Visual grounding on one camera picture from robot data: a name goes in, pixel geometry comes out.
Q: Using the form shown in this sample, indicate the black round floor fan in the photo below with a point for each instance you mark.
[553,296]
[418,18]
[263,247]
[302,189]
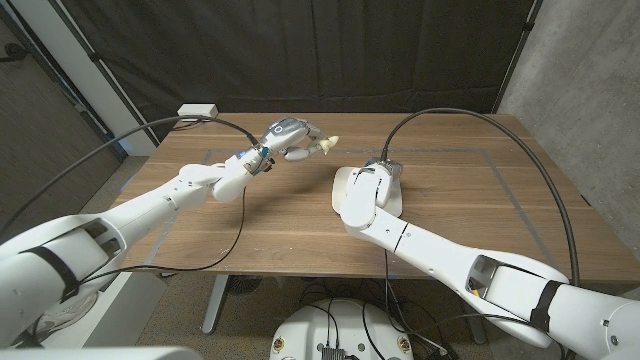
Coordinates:
[244,285]

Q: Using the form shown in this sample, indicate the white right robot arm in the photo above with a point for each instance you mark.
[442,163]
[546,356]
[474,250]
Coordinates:
[450,255]

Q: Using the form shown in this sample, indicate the black backdrop curtain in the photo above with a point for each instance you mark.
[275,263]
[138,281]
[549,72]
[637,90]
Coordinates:
[300,50]

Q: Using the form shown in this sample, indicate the white power strip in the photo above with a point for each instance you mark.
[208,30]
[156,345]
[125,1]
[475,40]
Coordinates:
[197,110]

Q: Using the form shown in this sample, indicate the white sneaker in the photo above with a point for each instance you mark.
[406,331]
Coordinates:
[70,315]

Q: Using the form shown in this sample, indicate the yellow sponge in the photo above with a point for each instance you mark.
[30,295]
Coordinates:
[330,144]

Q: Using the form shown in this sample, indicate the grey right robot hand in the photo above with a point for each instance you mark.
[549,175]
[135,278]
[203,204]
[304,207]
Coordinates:
[392,169]

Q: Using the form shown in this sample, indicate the white robot torso base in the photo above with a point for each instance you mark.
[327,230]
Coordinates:
[345,325]

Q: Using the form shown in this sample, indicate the grey table leg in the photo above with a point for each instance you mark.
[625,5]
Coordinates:
[477,330]
[215,305]

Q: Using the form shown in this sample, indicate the black backdrop stand pole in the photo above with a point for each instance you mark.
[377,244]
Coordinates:
[124,100]
[510,75]

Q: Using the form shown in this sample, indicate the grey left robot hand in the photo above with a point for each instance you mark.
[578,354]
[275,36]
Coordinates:
[290,137]

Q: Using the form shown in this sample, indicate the grey tape outline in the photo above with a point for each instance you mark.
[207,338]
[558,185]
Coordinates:
[450,150]

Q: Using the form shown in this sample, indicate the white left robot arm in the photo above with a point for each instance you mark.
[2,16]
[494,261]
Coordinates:
[150,205]

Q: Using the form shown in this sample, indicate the white square paper plate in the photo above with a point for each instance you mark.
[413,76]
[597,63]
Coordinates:
[341,187]

